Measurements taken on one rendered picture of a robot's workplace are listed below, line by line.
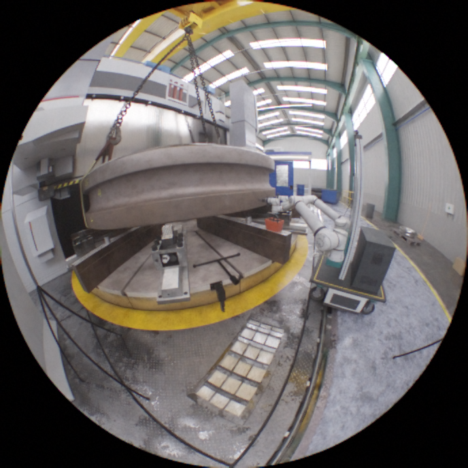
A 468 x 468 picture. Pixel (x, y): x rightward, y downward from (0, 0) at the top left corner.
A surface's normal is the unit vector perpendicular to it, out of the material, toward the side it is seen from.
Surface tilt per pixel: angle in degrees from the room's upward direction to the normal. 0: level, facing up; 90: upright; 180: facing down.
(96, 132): 90
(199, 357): 0
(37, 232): 90
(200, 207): 90
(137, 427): 0
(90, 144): 90
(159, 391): 0
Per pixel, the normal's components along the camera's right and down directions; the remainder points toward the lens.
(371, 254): -0.65, 0.28
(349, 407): -0.04, -0.94
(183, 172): 0.39, 0.30
